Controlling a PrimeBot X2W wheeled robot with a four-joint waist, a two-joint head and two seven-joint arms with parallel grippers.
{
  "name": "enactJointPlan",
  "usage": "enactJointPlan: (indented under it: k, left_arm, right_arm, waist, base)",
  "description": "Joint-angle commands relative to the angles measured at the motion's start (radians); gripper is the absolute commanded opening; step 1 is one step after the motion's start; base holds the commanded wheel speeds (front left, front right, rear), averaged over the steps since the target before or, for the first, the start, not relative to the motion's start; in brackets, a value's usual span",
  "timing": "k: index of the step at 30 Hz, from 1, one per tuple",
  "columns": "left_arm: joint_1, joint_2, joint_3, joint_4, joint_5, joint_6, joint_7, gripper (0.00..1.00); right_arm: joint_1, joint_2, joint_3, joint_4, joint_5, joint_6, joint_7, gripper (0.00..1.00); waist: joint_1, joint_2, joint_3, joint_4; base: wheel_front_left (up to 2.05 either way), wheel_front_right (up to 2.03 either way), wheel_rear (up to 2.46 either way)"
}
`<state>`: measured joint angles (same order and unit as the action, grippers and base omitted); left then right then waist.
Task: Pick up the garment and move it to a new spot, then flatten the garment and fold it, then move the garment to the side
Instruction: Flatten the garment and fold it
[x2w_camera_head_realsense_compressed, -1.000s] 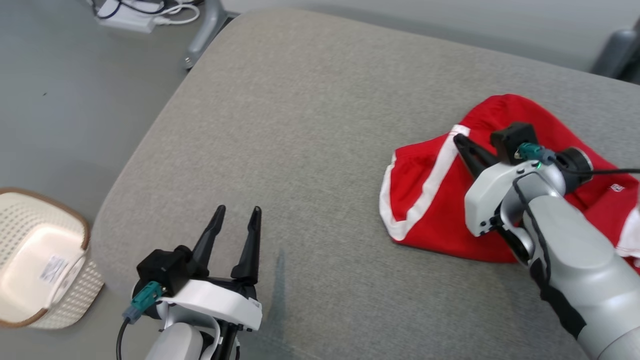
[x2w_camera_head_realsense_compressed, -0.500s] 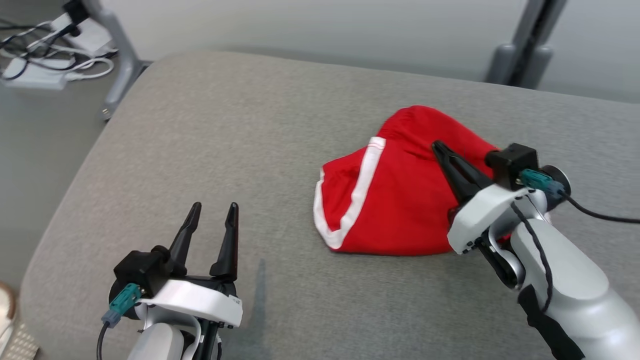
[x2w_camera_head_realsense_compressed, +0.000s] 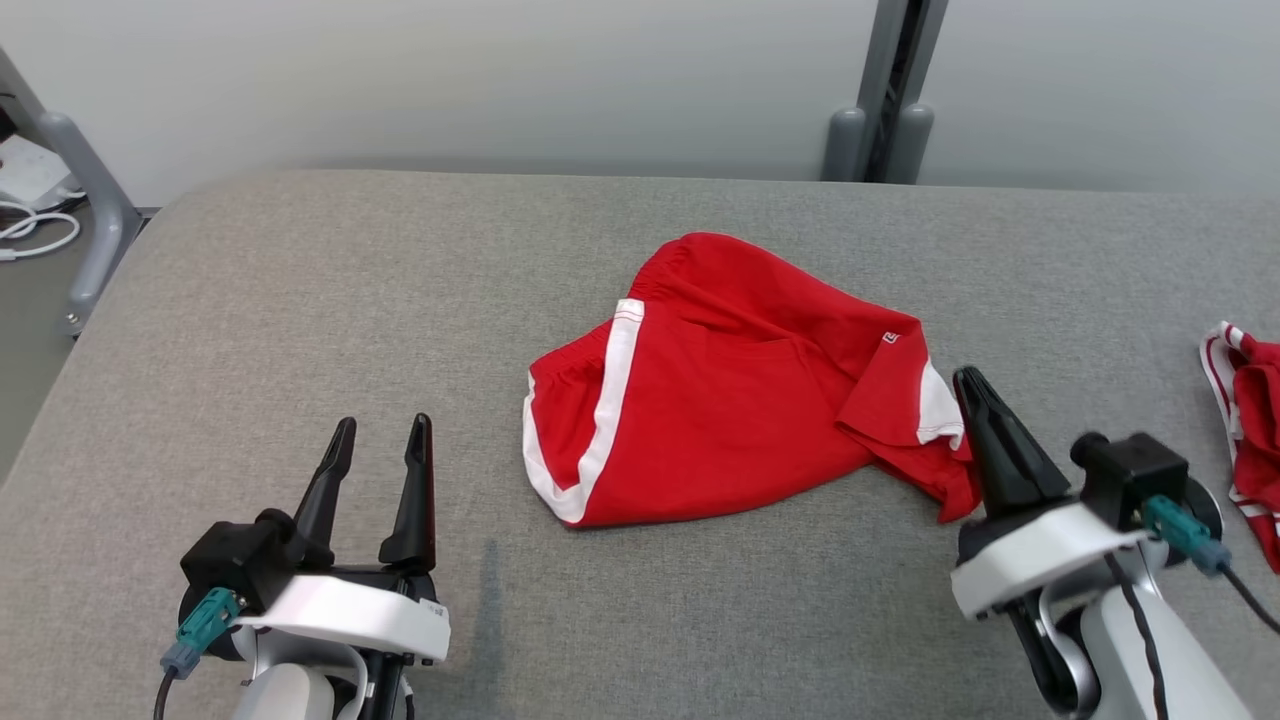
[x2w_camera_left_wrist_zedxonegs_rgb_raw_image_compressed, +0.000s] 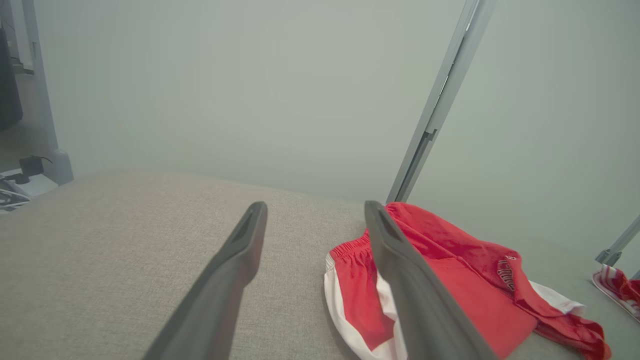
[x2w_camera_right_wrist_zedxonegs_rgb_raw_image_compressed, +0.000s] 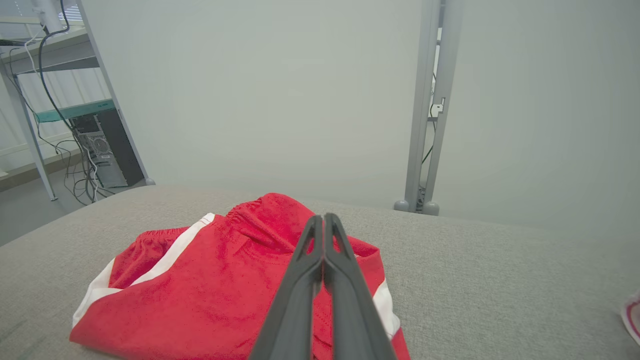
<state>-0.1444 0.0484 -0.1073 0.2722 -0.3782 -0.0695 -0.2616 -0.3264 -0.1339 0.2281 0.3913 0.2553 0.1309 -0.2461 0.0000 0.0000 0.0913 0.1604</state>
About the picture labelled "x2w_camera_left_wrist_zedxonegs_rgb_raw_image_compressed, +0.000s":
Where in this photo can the grey metal slanted post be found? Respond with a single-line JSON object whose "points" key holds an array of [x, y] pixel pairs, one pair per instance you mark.
{"points": [[617, 248]]}

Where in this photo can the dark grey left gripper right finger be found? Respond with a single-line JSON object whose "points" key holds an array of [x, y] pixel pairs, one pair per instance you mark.
{"points": [[420, 310]]}

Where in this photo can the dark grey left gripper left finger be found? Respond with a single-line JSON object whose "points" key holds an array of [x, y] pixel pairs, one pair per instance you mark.
{"points": [[220, 300]]}

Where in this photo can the red white shorts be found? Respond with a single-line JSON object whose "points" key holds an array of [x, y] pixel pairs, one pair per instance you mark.
{"points": [[470, 290]]}

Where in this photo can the black power adapter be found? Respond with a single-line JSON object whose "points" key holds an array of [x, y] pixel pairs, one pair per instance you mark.
{"points": [[31, 166]]}

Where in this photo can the grey metal partition leg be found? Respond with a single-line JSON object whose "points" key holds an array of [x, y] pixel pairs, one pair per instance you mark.
{"points": [[47, 125]]}

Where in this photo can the red basketball jersey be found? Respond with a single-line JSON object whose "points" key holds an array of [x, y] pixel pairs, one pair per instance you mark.
{"points": [[622, 294]]}

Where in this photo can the grey metal partition post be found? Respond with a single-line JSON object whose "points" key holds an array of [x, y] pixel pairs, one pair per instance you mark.
{"points": [[440, 105]]}

